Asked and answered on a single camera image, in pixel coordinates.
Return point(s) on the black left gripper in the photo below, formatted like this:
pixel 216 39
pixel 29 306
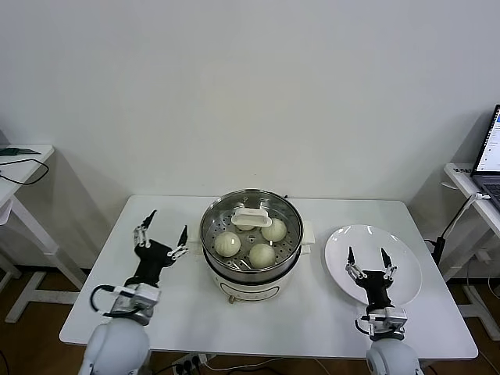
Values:
pixel 150 258

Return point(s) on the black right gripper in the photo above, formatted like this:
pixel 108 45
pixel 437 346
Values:
pixel 377 285

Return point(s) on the white steamed baozi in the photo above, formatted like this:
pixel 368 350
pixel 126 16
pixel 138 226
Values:
pixel 275 231
pixel 262 256
pixel 245 227
pixel 227 244

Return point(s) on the round glass pot lid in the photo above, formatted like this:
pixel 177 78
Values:
pixel 250 216

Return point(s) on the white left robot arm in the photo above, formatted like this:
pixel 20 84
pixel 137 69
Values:
pixel 117 343

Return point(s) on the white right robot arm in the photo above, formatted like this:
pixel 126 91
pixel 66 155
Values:
pixel 390 355

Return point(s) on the stainless steel steamer basket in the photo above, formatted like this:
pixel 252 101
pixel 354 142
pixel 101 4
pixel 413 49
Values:
pixel 291 261

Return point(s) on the white round plate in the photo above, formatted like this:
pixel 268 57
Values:
pixel 340 250

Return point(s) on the black power adapter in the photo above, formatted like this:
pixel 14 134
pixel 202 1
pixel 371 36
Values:
pixel 440 250

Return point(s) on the white electric cooker base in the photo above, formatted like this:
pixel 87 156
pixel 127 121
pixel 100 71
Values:
pixel 250 291

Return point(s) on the white power strip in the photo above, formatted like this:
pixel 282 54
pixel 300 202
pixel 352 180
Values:
pixel 189 363

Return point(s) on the open laptop computer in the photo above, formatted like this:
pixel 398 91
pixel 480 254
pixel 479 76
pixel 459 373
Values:
pixel 488 148

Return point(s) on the green flat item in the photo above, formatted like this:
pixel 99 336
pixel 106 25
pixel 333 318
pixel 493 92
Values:
pixel 17 150

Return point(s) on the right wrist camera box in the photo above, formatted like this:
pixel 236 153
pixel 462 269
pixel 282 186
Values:
pixel 386 320

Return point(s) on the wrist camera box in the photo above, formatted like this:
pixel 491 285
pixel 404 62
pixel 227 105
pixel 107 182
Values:
pixel 386 320
pixel 136 298

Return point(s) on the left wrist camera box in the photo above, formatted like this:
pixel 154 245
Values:
pixel 136 298

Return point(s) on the white wall plug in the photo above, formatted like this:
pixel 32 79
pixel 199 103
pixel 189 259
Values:
pixel 484 256

